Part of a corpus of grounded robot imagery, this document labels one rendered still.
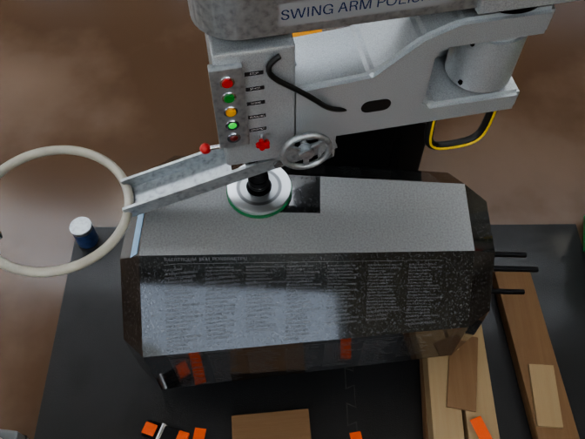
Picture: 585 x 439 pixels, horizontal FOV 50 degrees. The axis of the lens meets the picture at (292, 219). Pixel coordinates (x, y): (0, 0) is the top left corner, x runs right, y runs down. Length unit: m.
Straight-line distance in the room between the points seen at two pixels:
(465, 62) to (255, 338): 1.06
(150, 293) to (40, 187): 1.46
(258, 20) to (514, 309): 1.88
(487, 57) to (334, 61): 0.40
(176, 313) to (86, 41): 2.33
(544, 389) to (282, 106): 1.67
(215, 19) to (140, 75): 2.34
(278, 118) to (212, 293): 0.65
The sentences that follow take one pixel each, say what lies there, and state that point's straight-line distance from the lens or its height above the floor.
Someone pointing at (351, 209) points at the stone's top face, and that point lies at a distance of 2.08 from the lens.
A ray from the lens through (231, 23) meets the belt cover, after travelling 1.44.
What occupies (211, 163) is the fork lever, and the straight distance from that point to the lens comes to 2.01.
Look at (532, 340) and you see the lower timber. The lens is 2.87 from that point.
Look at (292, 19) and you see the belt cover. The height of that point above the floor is 1.64.
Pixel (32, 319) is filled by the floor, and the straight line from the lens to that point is 3.04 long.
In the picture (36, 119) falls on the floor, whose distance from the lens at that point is 3.70.
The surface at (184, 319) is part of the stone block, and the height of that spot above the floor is 0.70.
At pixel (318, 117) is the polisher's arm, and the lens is 1.72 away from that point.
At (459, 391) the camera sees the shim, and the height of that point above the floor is 0.21.
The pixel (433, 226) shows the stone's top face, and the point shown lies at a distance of 2.09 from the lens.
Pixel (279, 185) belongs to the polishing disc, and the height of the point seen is 0.88.
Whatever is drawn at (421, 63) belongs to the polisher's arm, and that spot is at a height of 1.44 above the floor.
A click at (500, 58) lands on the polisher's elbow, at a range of 1.80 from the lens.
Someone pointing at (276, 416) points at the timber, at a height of 0.13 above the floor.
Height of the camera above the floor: 2.58
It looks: 58 degrees down
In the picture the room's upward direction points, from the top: straight up
